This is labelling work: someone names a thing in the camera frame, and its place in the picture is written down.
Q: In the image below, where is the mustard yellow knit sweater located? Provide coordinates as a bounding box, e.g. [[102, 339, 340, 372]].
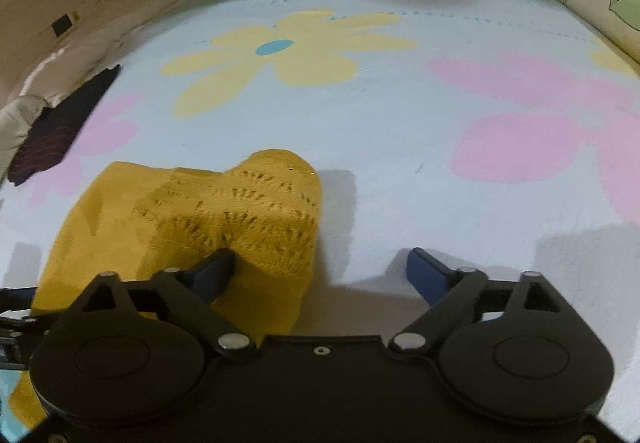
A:
[[8, 148, 324, 429]]

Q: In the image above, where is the white pillow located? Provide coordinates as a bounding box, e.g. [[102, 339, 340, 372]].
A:
[[0, 0, 208, 179]]

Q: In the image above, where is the black wall socket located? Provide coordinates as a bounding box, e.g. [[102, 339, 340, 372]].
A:
[[51, 14, 73, 38]]

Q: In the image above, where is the floral pastel bed blanket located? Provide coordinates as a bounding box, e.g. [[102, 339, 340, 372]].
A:
[[1, 0, 639, 440]]

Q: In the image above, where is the dark maroon folded garment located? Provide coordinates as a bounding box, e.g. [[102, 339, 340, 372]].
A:
[[8, 65, 122, 186]]

